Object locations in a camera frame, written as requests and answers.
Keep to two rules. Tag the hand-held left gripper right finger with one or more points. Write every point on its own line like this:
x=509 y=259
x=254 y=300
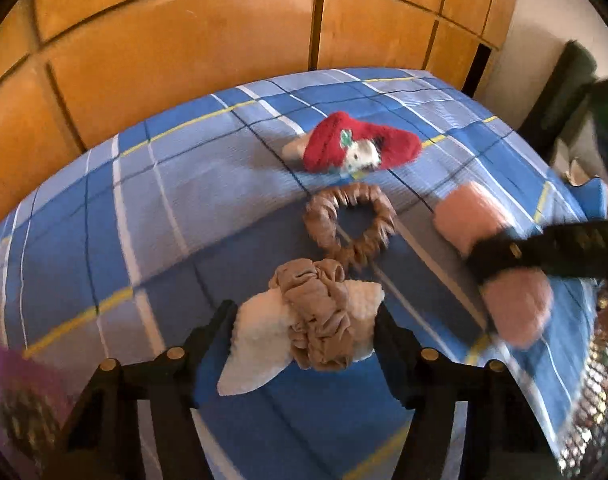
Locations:
x=391 y=360

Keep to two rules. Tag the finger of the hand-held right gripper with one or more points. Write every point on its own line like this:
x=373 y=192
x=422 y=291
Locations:
x=559 y=250

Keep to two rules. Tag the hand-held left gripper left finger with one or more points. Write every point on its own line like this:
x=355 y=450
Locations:
x=214 y=360

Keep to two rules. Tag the white fluffy cloth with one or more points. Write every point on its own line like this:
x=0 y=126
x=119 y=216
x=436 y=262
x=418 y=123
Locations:
x=254 y=345

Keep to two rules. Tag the beige scrunchie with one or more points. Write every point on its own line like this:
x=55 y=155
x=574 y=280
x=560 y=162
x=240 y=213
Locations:
x=314 y=310

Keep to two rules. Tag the black chair backrest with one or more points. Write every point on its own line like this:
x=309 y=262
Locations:
x=569 y=90

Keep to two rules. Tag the blue plaid tablecloth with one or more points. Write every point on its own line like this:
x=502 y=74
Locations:
x=183 y=210

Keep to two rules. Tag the wicker chair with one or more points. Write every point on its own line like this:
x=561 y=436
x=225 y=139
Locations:
x=599 y=400

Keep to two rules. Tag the brown scrunchie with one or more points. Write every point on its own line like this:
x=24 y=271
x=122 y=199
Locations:
x=319 y=220

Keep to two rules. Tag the purple cardboard box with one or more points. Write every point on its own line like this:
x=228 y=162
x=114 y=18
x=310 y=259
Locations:
x=13 y=375

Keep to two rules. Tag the red fluffy sock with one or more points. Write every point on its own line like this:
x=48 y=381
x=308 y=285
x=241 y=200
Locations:
x=329 y=145

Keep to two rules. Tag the wooden wardrobe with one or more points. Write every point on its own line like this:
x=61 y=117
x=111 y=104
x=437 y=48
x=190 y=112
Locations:
x=183 y=50

